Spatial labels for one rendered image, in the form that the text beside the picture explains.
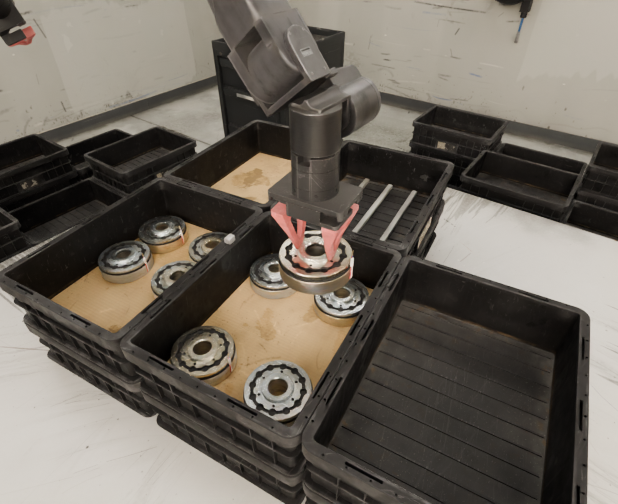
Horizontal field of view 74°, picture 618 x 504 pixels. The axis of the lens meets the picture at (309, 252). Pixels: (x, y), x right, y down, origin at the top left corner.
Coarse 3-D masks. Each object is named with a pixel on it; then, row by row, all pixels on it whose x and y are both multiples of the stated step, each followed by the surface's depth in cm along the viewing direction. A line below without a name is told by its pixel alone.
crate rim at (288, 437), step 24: (264, 216) 84; (240, 240) 78; (360, 240) 78; (216, 264) 73; (384, 288) 68; (360, 312) 64; (144, 360) 57; (336, 360) 57; (192, 384) 54; (216, 408) 53; (240, 408) 51; (312, 408) 51; (264, 432) 50; (288, 432) 49
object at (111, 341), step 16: (208, 192) 92; (112, 208) 86; (256, 208) 86; (80, 224) 82; (64, 240) 79; (32, 256) 74; (208, 256) 74; (0, 272) 71; (192, 272) 71; (16, 288) 68; (176, 288) 68; (32, 304) 67; (48, 304) 65; (64, 320) 64; (96, 336) 60; (112, 336) 60
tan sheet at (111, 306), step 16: (192, 240) 94; (160, 256) 90; (176, 256) 90; (96, 272) 86; (80, 288) 82; (96, 288) 82; (112, 288) 82; (128, 288) 82; (144, 288) 82; (64, 304) 79; (80, 304) 79; (96, 304) 79; (112, 304) 79; (128, 304) 79; (144, 304) 79; (96, 320) 76; (112, 320) 76; (128, 320) 76
